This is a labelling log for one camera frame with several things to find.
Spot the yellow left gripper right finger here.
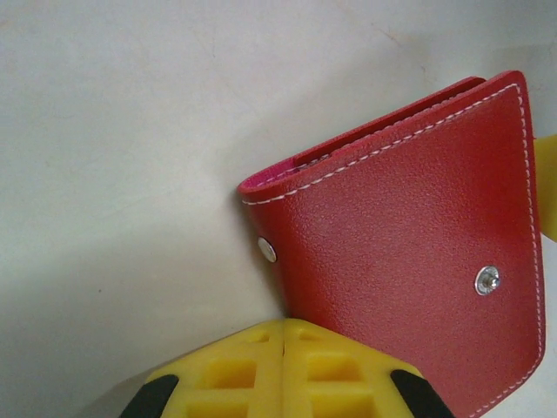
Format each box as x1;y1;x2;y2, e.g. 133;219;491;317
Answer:
283;318;456;418

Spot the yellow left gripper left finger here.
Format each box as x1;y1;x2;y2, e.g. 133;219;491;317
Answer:
124;318;285;418

